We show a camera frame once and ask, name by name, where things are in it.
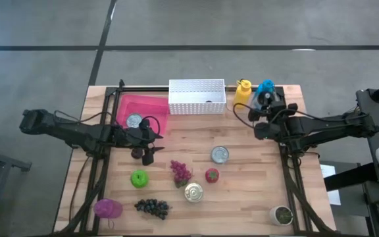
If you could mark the red toy strawberry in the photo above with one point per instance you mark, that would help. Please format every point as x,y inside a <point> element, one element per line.
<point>212,175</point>

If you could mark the white perforated basket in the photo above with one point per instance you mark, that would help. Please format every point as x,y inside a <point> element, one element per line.
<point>189,89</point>

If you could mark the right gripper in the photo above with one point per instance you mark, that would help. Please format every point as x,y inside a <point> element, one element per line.
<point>276,115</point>

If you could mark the small white potted plant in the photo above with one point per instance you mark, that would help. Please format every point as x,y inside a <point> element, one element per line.
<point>281,215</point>

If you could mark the blue plastic bottle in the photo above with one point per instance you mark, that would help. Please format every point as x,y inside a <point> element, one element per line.
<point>267,84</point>

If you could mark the pink plastic bin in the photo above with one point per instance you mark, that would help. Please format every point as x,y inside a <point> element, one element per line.
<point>153,105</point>

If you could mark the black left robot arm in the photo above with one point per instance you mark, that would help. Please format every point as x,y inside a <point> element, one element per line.
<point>71,130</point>

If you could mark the white paper sheet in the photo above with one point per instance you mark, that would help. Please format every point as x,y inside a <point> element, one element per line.
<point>329,172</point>

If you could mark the black plastic grape bunch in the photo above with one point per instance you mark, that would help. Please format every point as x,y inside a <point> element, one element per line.
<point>152,208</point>

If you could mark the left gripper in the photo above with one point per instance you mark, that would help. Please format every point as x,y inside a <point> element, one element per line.
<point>128,138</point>

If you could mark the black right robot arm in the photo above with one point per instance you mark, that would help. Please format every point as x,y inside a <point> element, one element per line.
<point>334,126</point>

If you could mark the yellow plastic bottle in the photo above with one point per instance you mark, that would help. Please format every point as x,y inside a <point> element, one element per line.
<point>242,97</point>

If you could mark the green toy apple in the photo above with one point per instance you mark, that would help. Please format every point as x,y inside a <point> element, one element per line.
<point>139,179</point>

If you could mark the dark purple toy plum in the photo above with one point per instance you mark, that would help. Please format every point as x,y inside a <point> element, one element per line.
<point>137,153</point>

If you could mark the silver-top tin can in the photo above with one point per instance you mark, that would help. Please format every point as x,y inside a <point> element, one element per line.
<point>219,154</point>
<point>133,121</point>

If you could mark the gold-top blue-label tin can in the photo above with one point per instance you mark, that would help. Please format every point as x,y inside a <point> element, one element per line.
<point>193,192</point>

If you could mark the clear plastic bin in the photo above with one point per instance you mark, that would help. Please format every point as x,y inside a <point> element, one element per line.
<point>239,113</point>

